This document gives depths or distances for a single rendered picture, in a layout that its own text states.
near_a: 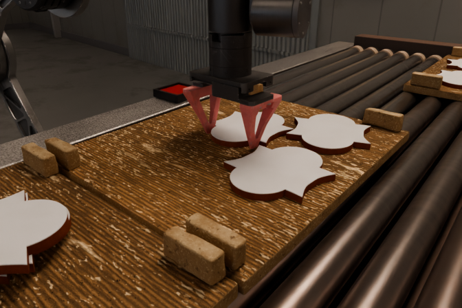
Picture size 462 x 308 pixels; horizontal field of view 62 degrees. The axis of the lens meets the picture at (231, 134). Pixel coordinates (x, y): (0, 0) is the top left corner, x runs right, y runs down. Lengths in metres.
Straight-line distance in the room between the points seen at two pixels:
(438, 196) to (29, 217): 0.44
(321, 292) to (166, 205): 0.18
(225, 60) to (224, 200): 0.18
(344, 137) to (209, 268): 0.32
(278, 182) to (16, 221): 0.26
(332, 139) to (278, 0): 0.21
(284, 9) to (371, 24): 2.73
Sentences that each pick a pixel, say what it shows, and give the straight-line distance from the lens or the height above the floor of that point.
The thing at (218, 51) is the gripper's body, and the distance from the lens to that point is 0.50.
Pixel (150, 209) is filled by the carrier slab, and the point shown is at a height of 0.94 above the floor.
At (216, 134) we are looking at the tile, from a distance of 0.56.
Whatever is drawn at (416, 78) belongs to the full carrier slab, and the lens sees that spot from 0.92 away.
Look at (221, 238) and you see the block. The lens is 0.33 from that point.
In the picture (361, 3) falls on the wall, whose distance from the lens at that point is 3.21.
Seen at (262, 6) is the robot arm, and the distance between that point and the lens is 0.47.
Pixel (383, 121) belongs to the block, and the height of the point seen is 0.95.
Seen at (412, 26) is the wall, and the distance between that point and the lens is 3.05.
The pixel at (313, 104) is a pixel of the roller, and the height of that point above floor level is 0.91.
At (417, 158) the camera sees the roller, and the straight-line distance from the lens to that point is 0.61.
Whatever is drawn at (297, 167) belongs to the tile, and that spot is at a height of 0.95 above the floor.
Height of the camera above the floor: 1.17
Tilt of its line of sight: 23 degrees down
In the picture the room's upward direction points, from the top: straight up
